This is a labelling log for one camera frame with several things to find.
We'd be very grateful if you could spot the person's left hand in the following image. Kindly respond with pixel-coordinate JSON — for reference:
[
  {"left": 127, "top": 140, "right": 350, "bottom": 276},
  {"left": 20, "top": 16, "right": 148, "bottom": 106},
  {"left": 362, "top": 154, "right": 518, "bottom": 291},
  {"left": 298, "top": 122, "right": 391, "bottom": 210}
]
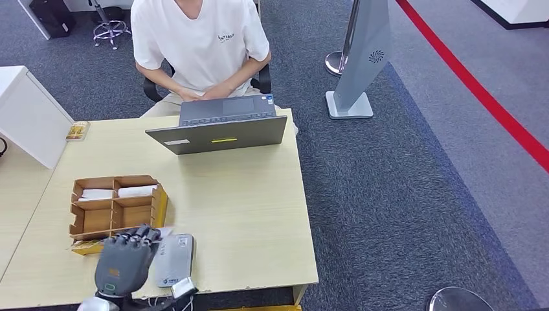
[{"left": 201, "top": 82, "right": 237, "bottom": 100}]

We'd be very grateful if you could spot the person's right hand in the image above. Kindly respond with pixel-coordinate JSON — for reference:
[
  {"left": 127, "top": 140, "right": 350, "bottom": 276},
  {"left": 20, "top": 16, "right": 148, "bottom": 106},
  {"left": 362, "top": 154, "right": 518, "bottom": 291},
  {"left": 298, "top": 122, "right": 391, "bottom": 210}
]
[{"left": 177, "top": 87, "right": 203, "bottom": 102}]

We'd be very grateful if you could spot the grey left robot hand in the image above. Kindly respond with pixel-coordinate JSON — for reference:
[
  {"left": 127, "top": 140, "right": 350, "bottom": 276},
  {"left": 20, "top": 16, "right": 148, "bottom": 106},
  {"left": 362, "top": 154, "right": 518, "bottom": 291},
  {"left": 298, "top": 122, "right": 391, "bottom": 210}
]
[{"left": 94, "top": 224, "right": 163, "bottom": 298}]

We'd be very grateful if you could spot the room key card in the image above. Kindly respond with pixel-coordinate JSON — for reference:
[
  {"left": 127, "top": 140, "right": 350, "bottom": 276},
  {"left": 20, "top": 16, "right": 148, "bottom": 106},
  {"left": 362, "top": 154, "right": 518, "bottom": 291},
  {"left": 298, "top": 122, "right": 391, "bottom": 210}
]
[{"left": 71, "top": 238, "right": 106, "bottom": 251}]

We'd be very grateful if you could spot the person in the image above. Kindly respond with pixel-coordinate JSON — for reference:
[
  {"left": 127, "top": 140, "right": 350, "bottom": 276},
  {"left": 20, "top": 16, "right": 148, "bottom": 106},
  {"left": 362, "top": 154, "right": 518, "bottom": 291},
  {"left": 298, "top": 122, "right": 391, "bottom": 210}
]
[{"left": 130, "top": 0, "right": 272, "bottom": 117}]

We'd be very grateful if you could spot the grey card reader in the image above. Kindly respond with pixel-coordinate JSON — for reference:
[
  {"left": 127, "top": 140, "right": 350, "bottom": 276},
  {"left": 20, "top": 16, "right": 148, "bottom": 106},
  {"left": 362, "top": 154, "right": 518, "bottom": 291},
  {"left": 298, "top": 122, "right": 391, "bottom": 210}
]
[{"left": 153, "top": 233, "right": 196, "bottom": 288}]

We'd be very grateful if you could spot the white card stack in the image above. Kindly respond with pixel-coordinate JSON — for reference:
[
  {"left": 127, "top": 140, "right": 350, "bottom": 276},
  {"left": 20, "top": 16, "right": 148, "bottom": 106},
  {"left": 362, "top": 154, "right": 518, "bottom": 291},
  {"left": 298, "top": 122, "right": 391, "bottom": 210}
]
[
  {"left": 78, "top": 189, "right": 115, "bottom": 202},
  {"left": 117, "top": 185, "right": 158, "bottom": 199}
]

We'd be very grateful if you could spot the grey laptop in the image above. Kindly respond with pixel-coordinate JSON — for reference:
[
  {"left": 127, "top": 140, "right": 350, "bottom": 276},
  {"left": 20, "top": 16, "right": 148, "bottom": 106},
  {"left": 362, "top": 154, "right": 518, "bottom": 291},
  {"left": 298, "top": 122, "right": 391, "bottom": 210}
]
[{"left": 144, "top": 93, "right": 288, "bottom": 156}]

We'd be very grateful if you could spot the black office chair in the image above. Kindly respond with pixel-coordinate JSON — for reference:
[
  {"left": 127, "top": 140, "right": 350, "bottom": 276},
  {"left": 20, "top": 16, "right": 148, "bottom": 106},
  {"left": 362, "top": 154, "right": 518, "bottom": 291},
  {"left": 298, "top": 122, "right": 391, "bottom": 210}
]
[{"left": 142, "top": 60, "right": 272, "bottom": 103}]

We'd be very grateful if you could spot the yellow organizer base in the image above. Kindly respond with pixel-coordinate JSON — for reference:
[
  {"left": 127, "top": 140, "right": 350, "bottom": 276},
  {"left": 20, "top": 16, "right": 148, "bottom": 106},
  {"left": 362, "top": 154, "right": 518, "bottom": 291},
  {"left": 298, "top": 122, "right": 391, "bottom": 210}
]
[{"left": 71, "top": 187, "right": 169, "bottom": 257}]

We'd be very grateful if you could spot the chrome stool base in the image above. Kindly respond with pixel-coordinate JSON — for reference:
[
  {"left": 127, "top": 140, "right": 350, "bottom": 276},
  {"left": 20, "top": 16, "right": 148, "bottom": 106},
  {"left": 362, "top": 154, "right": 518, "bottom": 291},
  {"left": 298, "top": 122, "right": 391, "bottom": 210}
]
[{"left": 92, "top": 0, "right": 131, "bottom": 50}]

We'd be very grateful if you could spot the yellow patterned packet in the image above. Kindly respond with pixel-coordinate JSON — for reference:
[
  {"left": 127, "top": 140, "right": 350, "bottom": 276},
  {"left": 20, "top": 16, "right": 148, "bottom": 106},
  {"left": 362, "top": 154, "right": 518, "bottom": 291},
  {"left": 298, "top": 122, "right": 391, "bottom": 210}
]
[{"left": 65, "top": 121, "right": 91, "bottom": 142}]

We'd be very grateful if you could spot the light wood side desk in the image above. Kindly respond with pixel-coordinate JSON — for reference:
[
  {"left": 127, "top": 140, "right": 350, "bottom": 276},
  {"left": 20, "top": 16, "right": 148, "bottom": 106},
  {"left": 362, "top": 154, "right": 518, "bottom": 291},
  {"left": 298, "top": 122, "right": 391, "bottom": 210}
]
[{"left": 0, "top": 141, "right": 56, "bottom": 280}]

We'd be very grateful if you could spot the white desk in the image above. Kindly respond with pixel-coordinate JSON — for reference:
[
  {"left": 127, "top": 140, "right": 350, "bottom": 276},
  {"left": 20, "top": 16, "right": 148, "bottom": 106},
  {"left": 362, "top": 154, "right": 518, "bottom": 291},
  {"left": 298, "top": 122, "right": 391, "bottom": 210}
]
[{"left": 17, "top": 0, "right": 134, "bottom": 40}]

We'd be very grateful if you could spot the grey kiosk stand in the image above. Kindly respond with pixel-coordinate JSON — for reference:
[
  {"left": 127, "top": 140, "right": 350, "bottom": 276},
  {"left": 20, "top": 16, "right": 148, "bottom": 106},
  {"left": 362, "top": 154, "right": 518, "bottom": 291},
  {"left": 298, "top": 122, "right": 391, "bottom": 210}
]
[{"left": 324, "top": 0, "right": 393, "bottom": 120}]

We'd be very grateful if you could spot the white cabinet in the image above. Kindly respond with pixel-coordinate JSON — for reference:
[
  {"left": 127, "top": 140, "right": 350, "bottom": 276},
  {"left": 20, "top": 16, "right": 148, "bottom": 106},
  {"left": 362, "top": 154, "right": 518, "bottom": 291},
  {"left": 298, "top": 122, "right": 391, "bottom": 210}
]
[{"left": 0, "top": 65, "right": 74, "bottom": 170}]

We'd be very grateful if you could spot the black computer tower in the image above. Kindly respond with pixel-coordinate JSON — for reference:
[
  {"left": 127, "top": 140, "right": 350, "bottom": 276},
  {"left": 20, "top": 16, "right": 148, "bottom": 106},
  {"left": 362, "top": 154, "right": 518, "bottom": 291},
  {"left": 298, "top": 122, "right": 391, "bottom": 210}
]
[{"left": 28, "top": 0, "right": 77, "bottom": 40}]

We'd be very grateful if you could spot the red floor tape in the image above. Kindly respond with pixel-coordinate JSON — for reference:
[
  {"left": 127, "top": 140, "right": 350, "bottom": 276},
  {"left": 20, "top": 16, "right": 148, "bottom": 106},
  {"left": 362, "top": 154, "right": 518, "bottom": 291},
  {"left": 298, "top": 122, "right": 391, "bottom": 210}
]
[{"left": 394, "top": 0, "right": 549, "bottom": 175}]

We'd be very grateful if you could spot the white black-based counter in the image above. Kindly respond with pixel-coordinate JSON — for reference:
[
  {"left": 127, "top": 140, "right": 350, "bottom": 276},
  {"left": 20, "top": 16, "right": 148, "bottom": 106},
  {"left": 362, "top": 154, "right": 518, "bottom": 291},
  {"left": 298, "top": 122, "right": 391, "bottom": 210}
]
[{"left": 470, "top": 0, "right": 549, "bottom": 30}]

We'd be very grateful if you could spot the chrome round base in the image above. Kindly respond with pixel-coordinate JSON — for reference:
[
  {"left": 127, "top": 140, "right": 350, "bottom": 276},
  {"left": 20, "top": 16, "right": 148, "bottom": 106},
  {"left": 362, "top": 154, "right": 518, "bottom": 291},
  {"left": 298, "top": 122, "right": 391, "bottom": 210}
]
[{"left": 428, "top": 286, "right": 495, "bottom": 311}]

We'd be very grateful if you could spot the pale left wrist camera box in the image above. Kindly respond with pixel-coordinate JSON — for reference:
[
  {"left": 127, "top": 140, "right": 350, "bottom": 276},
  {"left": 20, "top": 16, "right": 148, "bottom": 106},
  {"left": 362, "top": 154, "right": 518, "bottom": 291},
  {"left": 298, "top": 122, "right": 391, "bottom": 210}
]
[{"left": 170, "top": 277, "right": 199, "bottom": 298}]

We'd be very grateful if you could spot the white cable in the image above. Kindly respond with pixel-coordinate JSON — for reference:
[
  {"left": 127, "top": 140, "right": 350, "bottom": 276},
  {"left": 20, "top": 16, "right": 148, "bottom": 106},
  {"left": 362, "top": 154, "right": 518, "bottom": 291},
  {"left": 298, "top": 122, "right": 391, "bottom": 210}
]
[{"left": 148, "top": 296, "right": 194, "bottom": 311}]

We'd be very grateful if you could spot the chrome stanchion post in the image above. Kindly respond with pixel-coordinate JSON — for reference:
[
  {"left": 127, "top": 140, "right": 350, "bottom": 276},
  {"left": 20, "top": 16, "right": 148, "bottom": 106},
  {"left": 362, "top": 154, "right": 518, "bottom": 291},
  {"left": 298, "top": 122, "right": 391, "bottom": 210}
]
[{"left": 324, "top": 0, "right": 360, "bottom": 77}]

